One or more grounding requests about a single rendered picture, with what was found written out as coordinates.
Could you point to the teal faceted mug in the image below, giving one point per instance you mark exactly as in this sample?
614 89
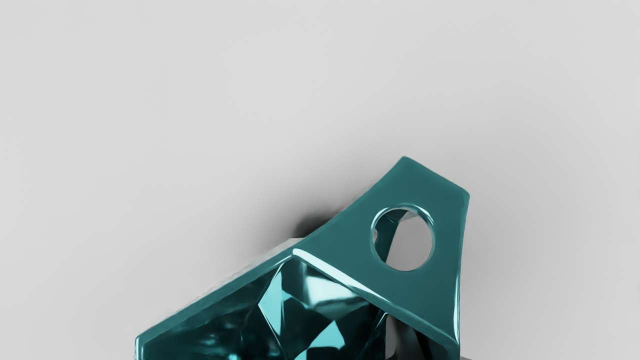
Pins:
345 250

